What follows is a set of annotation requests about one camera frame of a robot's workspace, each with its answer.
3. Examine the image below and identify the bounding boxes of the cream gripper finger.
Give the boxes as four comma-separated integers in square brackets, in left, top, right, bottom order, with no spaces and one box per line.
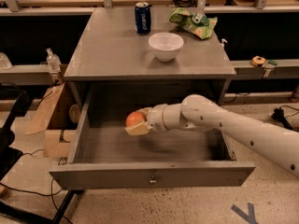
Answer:
[138,107,151,116]
[125,121,150,135]

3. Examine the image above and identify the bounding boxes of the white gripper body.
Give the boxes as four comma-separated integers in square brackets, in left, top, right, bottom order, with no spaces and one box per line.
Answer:
[147,104,166,133]

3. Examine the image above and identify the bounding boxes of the orange fruit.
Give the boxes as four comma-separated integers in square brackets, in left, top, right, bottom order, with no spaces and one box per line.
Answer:
[126,111,146,127]

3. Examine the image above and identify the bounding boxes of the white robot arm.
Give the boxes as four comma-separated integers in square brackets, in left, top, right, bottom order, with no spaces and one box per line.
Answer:
[125,94,299,177]

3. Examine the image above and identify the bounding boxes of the grey open top drawer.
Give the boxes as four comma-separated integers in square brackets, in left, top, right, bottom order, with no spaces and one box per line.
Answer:
[50,83,255,190]

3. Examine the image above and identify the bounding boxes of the brass drawer knob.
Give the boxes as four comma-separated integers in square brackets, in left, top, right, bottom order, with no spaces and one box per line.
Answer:
[149,175,157,186]

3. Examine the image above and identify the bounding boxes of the white ceramic bowl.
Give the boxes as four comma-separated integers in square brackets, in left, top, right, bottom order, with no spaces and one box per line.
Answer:
[149,33,184,62]

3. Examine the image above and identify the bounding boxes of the grey wooden cabinet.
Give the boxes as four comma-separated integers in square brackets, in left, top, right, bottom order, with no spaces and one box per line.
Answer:
[64,7,235,104]

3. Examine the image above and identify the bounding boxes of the open cardboard box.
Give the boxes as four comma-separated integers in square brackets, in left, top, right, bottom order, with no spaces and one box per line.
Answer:
[26,83,81,158]

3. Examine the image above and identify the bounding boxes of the small white pump bottle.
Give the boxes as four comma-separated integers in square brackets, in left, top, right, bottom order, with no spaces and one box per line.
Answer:
[221,38,228,49]

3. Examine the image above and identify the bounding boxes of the green chip bag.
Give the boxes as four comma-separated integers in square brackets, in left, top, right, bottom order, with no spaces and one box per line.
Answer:
[169,7,218,40]

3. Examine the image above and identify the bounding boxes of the blue Pepsi can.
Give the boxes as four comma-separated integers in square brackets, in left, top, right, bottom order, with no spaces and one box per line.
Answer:
[135,2,151,35]

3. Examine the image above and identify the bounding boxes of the clear plastic bottle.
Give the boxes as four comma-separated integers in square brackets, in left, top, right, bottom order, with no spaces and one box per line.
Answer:
[46,49,61,72]

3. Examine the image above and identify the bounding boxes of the black floor cable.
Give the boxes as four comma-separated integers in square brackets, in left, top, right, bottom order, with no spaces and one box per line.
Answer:
[0,148,75,224]

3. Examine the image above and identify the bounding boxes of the black chair frame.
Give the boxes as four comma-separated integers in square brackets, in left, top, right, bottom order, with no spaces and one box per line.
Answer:
[0,81,80,224]

